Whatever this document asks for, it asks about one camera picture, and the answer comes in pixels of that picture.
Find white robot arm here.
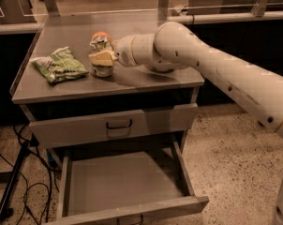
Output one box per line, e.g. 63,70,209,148
89,22,283,139

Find green chip bag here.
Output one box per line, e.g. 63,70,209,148
30,47,88,84

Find white ceramic bowl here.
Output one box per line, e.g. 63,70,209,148
145,63,179,73

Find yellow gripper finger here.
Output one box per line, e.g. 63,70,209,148
88,51,116,67

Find orange fruit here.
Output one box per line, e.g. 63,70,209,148
92,31,112,41

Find grey top drawer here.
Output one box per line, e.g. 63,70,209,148
30,103,198,148

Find grey metal drawer cabinet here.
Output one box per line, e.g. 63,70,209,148
9,8,210,225

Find open grey middle drawer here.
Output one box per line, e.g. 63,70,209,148
46,142,209,225

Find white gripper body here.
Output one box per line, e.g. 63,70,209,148
112,35,138,68

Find green 7up can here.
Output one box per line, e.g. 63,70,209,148
90,37,113,78

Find black floor cables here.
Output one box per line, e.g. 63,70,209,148
0,124,61,225

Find black stand pole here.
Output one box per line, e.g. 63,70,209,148
0,142,29,221

